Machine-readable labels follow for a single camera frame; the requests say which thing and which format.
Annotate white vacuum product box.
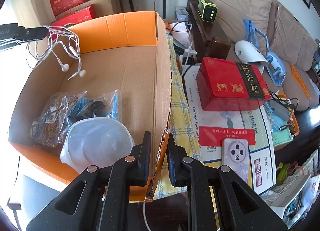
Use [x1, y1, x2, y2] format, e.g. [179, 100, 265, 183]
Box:
[182, 65, 276, 195]

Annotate brown sofa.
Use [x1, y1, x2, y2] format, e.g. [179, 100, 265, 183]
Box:
[187, 0, 320, 111]

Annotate light blue plastic frame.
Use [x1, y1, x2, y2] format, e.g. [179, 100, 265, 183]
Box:
[244, 19, 287, 87]

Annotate orange tray with clutter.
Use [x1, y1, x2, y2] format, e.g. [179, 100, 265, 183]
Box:
[263, 92, 300, 147]

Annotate yellow plaid cloth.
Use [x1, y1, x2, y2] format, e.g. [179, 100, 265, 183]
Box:
[153, 35, 202, 200]

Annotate cardboard box orange flaps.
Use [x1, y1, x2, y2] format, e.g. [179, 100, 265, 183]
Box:
[9, 11, 171, 202]

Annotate green black cube device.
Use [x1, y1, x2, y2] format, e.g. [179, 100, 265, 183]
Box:
[197, 0, 218, 23]

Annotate large brown cardboard box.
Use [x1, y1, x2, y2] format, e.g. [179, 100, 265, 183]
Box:
[68, 0, 122, 17]

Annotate red card Chinese text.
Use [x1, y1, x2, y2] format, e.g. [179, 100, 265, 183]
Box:
[199, 126, 255, 147]

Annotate white rounded plastic device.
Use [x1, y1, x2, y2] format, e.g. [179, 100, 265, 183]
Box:
[234, 40, 268, 66]

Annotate phone with round camera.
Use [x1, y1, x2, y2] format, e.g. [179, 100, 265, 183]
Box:
[221, 139, 249, 183]

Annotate red tin box Chinese characters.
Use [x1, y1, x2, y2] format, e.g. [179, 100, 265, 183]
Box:
[196, 57, 271, 112]

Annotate white wired earphones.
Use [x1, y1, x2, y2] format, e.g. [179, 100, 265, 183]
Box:
[25, 25, 86, 80]

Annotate red Ferrero gift box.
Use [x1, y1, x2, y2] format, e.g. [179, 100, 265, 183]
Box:
[51, 5, 97, 26]

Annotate clear bag rubber bands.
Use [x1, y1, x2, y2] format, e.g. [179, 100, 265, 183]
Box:
[30, 91, 87, 148]

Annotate clear bag blue black parts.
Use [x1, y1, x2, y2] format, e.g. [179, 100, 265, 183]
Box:
[67, 90, 122, 123]

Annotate clear plastic bowl container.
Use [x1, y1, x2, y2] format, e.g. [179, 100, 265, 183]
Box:
[60, 117, 135, 173]

